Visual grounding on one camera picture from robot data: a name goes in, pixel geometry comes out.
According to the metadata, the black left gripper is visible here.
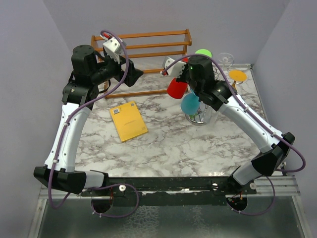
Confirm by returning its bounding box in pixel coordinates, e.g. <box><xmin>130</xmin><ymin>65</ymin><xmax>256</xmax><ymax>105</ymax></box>
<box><xmin>91</xmin><ymin>52</ymin><xmax>143</xmax><ymax>86</ymax></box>

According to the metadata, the red plastic wine glass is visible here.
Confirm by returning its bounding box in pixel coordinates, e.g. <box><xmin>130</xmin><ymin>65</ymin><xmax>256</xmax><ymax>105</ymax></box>
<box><xmin>167</xmin><ymin>58</ymin><xmax>188</xmax><ymax>99</ymax></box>

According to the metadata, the blue plastic wine glass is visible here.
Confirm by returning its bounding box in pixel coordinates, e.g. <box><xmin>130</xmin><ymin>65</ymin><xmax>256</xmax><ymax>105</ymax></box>
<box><xmin>180</xmin><ymin>90</ymin><xmax>200</xmax><ymax>116</ymax></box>

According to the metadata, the green plastic wine glass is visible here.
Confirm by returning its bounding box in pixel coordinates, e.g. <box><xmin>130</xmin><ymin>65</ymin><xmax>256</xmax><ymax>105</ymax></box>
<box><xmin>195</xmin><ymin>49</ymin><xmax>212</xmax><ymax>58</ymax></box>

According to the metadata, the clear round wine glass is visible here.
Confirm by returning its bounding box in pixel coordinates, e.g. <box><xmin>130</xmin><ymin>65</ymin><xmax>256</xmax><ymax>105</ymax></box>
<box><xmin>201</xmin><ymin>103</ymin><xmax>213</xmax><ymax>124</ymax></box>

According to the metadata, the clear champagne flute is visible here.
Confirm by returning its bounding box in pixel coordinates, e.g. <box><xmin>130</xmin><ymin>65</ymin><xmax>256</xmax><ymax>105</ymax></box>
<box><xmin>216</xmin><ymin>53</ymin><xmax>234</xmax><ymax>71</ymax></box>

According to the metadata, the yellow plastic wine glass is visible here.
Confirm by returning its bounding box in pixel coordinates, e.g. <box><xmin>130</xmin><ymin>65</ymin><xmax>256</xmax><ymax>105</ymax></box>
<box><xmin>228</xmin><ymin>70</ymin><xmax>247</xmax><ymax>89</ymax></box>

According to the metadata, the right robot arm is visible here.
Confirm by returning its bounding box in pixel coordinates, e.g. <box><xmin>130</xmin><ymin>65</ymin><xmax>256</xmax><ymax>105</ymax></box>
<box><xmin>173</xmin><ymin>56</ymin><xmax>295</xmax><ymax>194</ymax></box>

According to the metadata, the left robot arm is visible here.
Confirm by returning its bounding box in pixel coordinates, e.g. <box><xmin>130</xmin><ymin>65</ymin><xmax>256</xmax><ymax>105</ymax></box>
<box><xmin>33</xmin><ymin>43</ymin><xmax>143</xmax><ymax>196</ymax></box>

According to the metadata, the wooden shelf rack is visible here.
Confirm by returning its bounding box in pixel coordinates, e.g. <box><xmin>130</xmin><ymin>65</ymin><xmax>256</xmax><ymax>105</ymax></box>
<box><xmin>90</xmin><ymin>28</ymin><xmax>193</xmax><ymax>100</ymax></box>

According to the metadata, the chrome wine glass rack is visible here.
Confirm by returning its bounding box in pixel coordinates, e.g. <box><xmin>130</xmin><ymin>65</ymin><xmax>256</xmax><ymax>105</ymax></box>
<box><xmin>185</xmin><ymin>102</ymin><xmax>206</xmax><ymax>126</ymax></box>

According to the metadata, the yellow book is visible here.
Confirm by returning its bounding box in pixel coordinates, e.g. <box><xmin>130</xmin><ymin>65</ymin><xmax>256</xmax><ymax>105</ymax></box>
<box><xmin>109</xmin><ymin>101</ymin><xmax>148</xmax><ymax>142</ymax></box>

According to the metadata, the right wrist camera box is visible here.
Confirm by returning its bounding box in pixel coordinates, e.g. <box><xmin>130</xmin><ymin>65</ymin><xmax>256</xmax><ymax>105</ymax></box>
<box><xmin>160</xmin><ymin>56</ymin><xmax>188</xmax><ymax>78</ymax></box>

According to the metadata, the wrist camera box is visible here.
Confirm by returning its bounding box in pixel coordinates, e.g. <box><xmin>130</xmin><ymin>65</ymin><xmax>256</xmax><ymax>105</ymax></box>
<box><xmin>101</xmin><ymin>33</ymin><xmax>126</xmax><ymax>64</ymax></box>
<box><xmin>160</xmin><ymin>56</ymin><xmax>188</xmax><ymax>78</ymax></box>

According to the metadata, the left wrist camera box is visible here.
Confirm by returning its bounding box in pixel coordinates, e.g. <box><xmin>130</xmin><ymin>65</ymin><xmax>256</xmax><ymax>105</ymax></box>
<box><xmin>101</xmin><ymin>33</ymin><xmax>126</xmax><ymax>64</ymax></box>

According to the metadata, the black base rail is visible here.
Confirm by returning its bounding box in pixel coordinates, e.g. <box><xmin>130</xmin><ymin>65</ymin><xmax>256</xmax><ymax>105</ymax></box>
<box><xmin>81</xmin><ymin>177</ymin><xmax>257</xmax><ymax>207</ymax></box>

